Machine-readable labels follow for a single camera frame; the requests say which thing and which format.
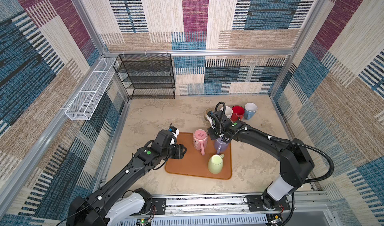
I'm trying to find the brown rectangular tray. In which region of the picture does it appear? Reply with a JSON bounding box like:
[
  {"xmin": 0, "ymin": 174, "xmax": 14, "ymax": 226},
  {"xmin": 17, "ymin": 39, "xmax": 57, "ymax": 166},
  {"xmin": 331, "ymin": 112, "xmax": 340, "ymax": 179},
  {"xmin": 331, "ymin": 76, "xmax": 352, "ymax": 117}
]
[{"xmin": 165, "ymin": 132, "xmax": 232, "ymax": 180}]

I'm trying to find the pink patterned mug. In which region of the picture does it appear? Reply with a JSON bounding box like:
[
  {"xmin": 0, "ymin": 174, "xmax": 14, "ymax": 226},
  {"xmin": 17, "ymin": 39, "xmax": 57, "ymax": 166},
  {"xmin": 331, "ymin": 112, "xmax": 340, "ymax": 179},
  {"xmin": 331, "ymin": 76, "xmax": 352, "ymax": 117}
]
[{"xmin": 193, "ymin": 129, "xmax": 208, "ymax": 155}]

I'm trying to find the black wire shelf rack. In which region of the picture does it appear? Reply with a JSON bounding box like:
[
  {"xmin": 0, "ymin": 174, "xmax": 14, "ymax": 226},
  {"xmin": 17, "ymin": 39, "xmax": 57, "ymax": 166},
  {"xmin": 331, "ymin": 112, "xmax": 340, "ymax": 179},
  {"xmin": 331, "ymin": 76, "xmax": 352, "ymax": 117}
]
[{"xmin": 114, "ymin": 53, "xmax": 176, "ymax": 100}]

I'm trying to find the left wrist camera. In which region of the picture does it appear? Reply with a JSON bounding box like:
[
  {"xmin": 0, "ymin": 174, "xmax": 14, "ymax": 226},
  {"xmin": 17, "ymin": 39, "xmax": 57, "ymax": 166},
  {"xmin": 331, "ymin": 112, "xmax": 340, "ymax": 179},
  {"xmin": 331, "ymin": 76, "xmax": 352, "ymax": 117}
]
[{"xmin": 168, "ymin": 124, "xmax": 180, "ymax": 145}]

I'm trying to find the purple mug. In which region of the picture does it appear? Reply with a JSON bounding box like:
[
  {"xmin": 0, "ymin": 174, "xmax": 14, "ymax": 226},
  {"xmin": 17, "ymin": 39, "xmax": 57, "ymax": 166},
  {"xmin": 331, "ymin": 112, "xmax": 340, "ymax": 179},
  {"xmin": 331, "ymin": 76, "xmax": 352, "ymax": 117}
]
[{"xmin": 214, "ymin": 138, "xmax": 230, "ymax": 155}]

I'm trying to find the beige speckled mug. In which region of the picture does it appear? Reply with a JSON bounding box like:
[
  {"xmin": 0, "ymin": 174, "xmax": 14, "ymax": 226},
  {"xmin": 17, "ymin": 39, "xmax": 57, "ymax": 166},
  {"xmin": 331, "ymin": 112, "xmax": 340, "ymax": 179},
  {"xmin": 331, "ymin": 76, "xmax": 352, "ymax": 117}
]
[{"xmin": 204, "ymin": 107, "xmax": 215, "ymax": 121}]

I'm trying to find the white mug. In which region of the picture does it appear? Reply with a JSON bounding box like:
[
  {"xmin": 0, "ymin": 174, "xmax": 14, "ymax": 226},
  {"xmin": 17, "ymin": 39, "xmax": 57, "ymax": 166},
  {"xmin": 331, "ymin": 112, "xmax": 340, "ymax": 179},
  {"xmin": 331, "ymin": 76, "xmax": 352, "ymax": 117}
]
[{"xmin": 225, "ymin": 106, "xmax": 233, "ymax": 119}]

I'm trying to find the blue polka dot mug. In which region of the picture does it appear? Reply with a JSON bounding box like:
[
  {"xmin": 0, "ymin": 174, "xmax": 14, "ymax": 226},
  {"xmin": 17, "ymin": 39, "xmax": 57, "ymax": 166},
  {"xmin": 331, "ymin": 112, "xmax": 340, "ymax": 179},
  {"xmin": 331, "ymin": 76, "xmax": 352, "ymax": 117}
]
[{"xmin": 244, "ymin": 102, "xmax": 258, "ymax": 120}]

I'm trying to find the white wire mesh basket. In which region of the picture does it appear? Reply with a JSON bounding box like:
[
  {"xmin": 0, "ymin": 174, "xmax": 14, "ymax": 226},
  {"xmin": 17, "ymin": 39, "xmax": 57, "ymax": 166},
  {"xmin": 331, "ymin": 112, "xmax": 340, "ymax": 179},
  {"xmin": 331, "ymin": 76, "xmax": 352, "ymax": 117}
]
[{"xmin": 65, "ymin": 58, "xmax": 117, "ymax": 121}]

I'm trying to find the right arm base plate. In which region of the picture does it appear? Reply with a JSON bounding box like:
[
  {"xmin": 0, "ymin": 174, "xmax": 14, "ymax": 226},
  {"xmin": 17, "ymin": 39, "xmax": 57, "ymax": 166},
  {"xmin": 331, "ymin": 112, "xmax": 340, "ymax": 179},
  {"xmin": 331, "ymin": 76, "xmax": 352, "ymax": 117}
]
[{"xmin": 244, "ymin": 194, "xmax": 291, "ymax": 212}]

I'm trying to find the light green mug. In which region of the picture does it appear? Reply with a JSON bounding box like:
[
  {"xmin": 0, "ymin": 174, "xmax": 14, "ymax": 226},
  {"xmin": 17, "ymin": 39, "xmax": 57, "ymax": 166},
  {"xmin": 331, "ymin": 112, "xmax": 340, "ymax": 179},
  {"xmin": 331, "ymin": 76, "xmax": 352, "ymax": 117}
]
[{"xmin": 208, "ymin": 154, "xmax": 225, "ymax": 174}]

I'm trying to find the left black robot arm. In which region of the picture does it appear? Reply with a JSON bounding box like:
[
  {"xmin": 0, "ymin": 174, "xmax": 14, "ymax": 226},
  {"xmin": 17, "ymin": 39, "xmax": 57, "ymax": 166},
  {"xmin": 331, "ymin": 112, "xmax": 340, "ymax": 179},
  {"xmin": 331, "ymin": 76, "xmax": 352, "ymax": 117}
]
[{"xmin": 65, "ymin": 126, "xmax": 187, "ymax": 226}]

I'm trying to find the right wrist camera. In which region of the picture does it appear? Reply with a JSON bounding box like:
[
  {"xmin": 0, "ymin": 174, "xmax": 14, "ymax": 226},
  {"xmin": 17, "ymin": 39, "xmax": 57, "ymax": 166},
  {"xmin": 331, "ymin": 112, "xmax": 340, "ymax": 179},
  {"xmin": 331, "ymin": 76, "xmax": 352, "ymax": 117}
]
[{"xmin": 209, "ymin": 112, "xmax": 217, "ymax": 129}]

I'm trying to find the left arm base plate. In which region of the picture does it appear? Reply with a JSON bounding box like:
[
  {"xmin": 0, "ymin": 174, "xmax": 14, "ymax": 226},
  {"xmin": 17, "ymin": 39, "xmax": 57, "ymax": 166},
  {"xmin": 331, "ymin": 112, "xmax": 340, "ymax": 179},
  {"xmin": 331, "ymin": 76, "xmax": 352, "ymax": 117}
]
[{"xmin": 150, "ymin": 198, "xmax": 167, "ymax": 216}]

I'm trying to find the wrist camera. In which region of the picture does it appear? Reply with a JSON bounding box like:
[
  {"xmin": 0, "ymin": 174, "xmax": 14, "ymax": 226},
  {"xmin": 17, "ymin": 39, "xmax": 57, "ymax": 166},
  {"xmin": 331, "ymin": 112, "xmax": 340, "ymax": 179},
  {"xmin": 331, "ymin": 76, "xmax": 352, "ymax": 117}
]
[
  {"xmin": 209, "ymin": 112, "xmax": 217, "ymax": 129},
  {"xmin": 168, "ymin": 124, "xmax": 180, "ymax": 145}
]

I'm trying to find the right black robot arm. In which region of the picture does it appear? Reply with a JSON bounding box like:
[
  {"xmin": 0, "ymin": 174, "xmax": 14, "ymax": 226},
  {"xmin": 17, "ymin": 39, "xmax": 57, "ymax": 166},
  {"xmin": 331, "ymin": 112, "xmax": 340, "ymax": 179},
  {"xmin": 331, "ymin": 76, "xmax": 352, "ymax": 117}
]
[{"xmin": 207, "ymin": 111, "xmax": 315, "ymax": 210}]

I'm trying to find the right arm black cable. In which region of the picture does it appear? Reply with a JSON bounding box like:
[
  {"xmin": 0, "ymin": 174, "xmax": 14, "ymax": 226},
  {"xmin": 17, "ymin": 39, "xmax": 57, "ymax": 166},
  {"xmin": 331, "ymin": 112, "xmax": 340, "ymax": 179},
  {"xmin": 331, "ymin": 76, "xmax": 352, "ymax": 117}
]
[{"xmin": 214, "ymin": 101, "xmax": 335, "ymax": 226}]

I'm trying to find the red mug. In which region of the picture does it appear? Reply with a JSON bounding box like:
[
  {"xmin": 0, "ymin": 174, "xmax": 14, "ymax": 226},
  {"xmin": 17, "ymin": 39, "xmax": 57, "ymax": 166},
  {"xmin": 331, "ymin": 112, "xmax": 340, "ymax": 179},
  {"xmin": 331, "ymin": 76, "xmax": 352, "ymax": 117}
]
[{"xmin": 231, "ymin": 106, "xmax": 245, "ymax": 122}]

